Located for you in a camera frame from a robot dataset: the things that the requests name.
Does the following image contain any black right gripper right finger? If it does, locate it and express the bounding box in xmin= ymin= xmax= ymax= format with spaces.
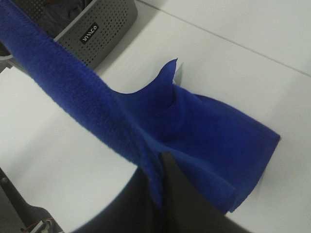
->
xmin=159 ymin=152 xmax=250 ymax=233

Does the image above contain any grey perforated plastic basket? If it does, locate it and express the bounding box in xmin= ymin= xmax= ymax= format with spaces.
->
xmin=36 ymin=0 xmax=139 ymax=69

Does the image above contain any blue microfibre towel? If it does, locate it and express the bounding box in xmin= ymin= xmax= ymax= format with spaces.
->
xmin=0 ymin=0 xmax=280 ymax=213

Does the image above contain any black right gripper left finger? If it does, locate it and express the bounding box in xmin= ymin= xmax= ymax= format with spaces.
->
xmin=74 ymin=168 xmax=167 ymax=233

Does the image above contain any grey microfibre towel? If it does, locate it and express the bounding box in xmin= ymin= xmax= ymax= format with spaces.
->
xmin=37 ymin=0 xmax=92 ymax=38

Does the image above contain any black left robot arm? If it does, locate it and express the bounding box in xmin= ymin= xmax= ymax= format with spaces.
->
xmin=0 ymin=170 xmax=64 ymax=233

